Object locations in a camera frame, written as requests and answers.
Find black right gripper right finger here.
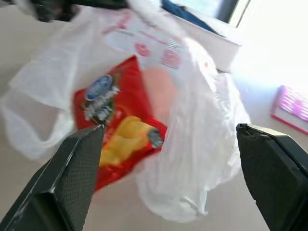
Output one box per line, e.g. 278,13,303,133
235,123,308,231

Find white box with blue top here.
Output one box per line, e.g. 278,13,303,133
157,0,243,73

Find pink striped package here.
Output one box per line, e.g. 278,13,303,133
270,84,308,135

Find white printed plastic bag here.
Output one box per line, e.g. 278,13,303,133
0,7,251,223

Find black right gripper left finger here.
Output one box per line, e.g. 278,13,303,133
0,124,106,231

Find red potato chip bag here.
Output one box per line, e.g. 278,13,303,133
73,55,168,193

